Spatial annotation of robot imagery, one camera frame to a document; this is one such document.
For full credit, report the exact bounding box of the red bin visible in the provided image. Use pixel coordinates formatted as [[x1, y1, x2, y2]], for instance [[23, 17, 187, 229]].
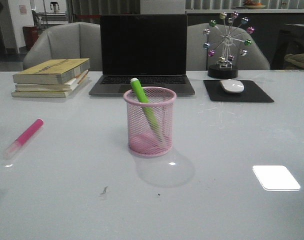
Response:
[[22, 25, 39, 50]]

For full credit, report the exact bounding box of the bottom book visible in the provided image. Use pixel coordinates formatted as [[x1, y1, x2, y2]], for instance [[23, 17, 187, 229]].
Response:
[[11, 76, 88, 98]]

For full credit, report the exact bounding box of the pink highlighter pen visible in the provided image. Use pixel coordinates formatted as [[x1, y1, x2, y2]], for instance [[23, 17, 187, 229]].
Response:
[[4, 118, 44, 160]]

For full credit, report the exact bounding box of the middle book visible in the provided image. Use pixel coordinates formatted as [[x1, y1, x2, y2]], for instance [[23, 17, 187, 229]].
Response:
[[15, 70, 89, 92]]

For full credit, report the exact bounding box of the grey armchair right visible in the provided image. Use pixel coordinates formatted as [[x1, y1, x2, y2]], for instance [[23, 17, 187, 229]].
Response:
[[186, 23, 270, 71]]

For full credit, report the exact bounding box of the grey armchair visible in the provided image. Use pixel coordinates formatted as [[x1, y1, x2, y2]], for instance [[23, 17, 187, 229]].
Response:
[[23, 22, 103, 72], [186, 23, 270, 71]]

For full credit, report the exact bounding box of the ferris wheel desk ornament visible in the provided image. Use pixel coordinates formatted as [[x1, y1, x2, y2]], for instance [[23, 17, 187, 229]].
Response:
[[203, 11, 253, 79]]

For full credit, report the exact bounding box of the fruit bowl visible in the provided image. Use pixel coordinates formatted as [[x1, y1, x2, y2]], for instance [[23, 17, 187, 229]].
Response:
[[243, 0, 266, 10]]

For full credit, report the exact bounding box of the white computer mouse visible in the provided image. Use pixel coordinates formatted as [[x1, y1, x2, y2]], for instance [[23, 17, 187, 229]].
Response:
[[219, 79, 245, 94]]

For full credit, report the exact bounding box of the green highlighter pen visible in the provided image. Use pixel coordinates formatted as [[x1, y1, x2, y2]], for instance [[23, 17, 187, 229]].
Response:
[[130, 77, 163, 142]]

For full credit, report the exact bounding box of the black mouse pad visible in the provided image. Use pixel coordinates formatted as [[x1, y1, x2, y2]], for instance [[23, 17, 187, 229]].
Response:
[[203, 79, 275, 104]]

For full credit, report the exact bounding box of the top yellow book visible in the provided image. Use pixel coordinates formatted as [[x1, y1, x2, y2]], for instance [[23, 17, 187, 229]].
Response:
[[12, 58, 90, 85]]

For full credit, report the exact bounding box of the grey laptop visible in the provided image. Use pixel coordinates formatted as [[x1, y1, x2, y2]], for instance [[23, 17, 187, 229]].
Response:
[[89, 14, 195, 97]]

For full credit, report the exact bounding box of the grey armchair left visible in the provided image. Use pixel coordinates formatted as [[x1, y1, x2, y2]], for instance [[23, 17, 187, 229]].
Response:
[[23, 22, 103, 72]]

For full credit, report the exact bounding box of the pink mesh pen holder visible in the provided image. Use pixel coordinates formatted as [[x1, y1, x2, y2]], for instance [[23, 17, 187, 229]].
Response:
[[123, 86, 177, 157]]

